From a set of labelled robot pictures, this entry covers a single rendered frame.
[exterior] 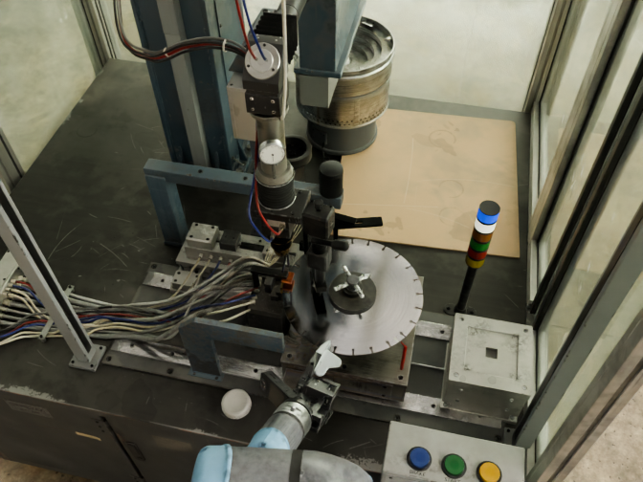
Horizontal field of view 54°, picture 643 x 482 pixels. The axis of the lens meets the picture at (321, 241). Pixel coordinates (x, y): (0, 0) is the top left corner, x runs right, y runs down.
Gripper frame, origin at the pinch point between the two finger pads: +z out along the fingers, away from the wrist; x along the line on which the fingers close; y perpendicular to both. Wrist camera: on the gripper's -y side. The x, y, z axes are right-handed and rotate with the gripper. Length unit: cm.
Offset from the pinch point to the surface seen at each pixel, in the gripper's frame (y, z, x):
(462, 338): 27.4, 15.6, 11.9
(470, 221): 18, 65, 26
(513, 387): 40.9, 9.0, 8.0
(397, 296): 10.4, 14.4, 16.7
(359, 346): 7.1, 1.0, 8.2
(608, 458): 86, 90, -47
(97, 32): -134, 85, 47
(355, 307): 2.7, 7.8, 13.5
